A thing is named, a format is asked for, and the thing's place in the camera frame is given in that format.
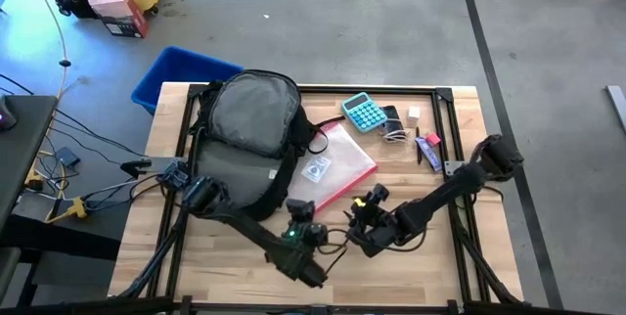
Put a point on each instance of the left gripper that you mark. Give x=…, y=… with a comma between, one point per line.
x=296, y=239

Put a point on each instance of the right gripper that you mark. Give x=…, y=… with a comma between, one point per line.
x=362, y=214

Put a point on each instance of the white mesh pouch red trim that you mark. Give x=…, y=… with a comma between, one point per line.
x=347, y=163

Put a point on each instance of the teal calculator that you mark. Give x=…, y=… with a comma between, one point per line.
x=364, y=112

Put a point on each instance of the black backpack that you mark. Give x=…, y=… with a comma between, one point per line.
x=254, y=114

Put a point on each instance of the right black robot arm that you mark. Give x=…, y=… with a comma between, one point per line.
x=455, y=185

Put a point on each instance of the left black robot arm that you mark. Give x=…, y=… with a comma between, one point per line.
x=244, y=224

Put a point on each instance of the white card pack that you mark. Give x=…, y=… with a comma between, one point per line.
x=316, y=168

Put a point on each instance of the black pen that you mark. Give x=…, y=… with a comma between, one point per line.
x=418, y=148

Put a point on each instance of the purple flat pack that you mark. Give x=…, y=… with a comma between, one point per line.
x=431, y=156

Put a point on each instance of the small red box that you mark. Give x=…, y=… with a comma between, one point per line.
x=433, y=139

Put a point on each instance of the black phone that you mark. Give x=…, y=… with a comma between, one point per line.
x=391, y=117

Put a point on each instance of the small white cube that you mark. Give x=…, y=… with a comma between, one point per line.
x=414, y=112

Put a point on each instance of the blue plastic bin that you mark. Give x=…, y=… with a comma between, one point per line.
x=181, y=68

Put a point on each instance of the yellow clamp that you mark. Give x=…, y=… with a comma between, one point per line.
x=77, y=207

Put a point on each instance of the grey power adapter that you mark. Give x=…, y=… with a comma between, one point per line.
x=67, y=157

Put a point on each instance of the grey metal bar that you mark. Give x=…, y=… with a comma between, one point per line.
x=617, y=104

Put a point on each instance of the pink cardboard box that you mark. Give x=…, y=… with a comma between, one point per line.
x=120, y=14

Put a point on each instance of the black desk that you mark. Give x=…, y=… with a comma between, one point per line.
x=22, y=158

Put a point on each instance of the computer mouse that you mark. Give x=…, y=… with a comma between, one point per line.
x=6, y=117

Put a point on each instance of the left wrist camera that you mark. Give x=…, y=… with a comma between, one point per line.
x=317, y=235

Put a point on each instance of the silver mounting bracket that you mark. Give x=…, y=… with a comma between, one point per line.
x=452, y=167

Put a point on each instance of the black aluminium table frame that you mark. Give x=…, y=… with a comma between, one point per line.
x=371, y=90

